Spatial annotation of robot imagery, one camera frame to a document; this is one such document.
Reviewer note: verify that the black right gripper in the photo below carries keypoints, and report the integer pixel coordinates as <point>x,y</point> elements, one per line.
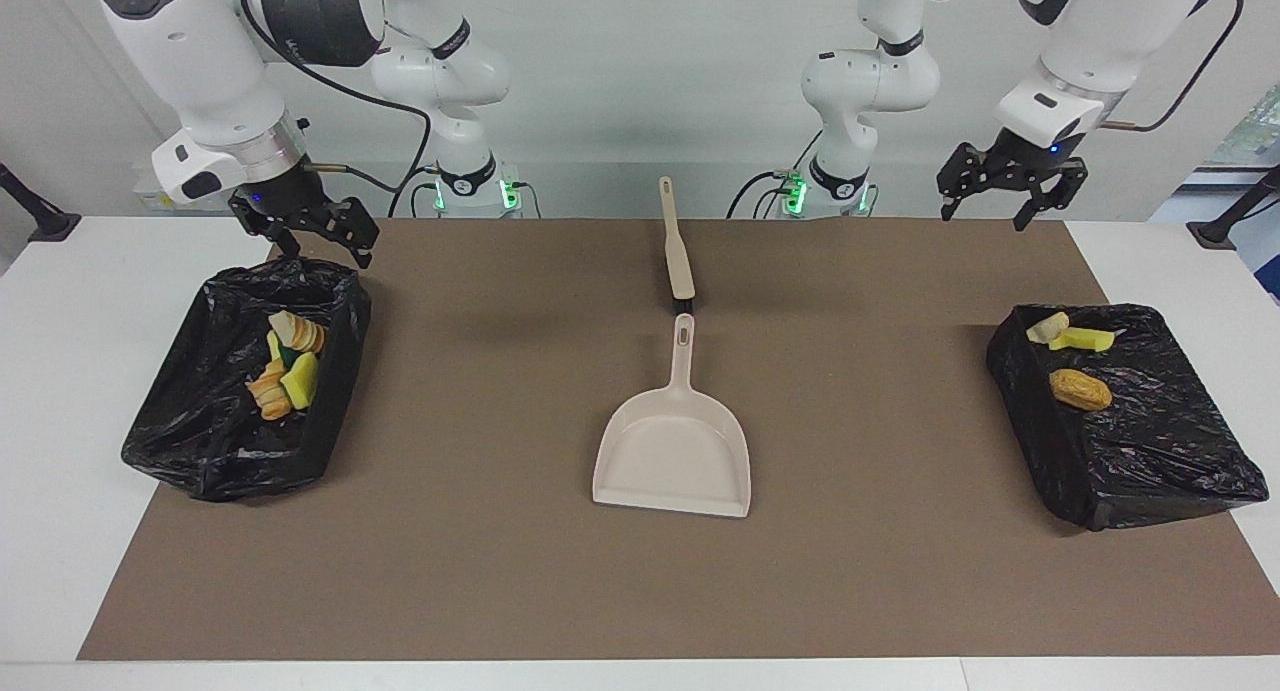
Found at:
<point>290,196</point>

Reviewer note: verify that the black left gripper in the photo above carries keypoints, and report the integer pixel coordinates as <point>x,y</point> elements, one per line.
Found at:
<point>1030,163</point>

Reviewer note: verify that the pale croissant toy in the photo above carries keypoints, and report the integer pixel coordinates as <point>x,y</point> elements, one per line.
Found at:
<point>298,331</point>

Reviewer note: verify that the green and yellow sponge piece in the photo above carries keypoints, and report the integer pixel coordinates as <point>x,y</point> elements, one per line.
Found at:
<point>288,356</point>

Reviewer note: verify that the orange striped croissant toy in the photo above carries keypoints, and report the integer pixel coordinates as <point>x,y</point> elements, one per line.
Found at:
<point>1048,327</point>
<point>270,393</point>

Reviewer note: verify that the brown peanut shaped bread toy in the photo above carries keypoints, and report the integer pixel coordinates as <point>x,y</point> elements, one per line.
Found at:
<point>1080,389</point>

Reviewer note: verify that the beige hand brush black bristles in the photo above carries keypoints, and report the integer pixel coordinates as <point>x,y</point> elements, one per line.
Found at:
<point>680,261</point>

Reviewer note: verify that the beige plastic dustpan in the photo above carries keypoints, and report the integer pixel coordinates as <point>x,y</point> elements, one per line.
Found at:
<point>675,461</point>

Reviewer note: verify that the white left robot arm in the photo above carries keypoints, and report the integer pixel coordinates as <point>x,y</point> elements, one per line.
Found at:
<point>1090,41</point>

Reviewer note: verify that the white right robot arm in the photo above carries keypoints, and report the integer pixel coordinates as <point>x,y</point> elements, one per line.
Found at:
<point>200,51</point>

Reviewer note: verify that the black bag lined bin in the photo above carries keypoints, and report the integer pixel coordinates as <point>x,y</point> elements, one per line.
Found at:
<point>1150,451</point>
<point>200,441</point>

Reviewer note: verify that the brown paper table mat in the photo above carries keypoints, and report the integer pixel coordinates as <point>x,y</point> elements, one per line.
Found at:
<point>500,571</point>

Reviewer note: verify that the white wall socket box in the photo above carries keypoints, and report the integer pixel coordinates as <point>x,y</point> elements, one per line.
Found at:
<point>148,196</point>

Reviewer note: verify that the black camera stand foot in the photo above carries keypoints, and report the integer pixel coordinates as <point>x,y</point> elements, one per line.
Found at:
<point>1225,229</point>
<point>45,221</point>

